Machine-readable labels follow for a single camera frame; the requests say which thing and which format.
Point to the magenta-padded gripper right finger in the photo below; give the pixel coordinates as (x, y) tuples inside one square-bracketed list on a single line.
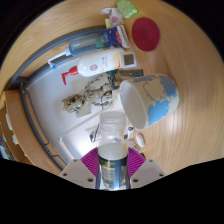
[(136, 161)]

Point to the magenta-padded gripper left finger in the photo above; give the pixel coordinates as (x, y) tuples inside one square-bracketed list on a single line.
[(90, 161)]

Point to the clear bottle with dark label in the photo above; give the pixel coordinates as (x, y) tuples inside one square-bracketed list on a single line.
[(112, 156)]

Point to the small white mouse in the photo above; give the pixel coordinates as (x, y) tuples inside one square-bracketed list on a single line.
[(140, 140)]

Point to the white tissue bag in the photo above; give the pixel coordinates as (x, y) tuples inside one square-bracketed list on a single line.
[(91, 131)]

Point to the white mug with blue map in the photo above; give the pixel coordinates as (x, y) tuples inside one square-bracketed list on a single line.
[(156, 100)]

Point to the brown tree figurine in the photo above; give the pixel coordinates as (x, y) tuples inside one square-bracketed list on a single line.
[(95, 95)]

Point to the black ruler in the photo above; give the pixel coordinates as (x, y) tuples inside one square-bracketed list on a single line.
[(131, 73)]

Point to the white lotion bottle red pump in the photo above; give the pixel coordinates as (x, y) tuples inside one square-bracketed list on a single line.
[(100, 63)]

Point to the small white digital timer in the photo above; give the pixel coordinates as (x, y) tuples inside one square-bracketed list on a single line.
[(128, 59)]

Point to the flat round red coaster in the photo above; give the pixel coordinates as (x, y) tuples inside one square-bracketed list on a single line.
[(146, 34)]

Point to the green plastic packet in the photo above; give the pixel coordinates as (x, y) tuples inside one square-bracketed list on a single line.
[(126, 8)]

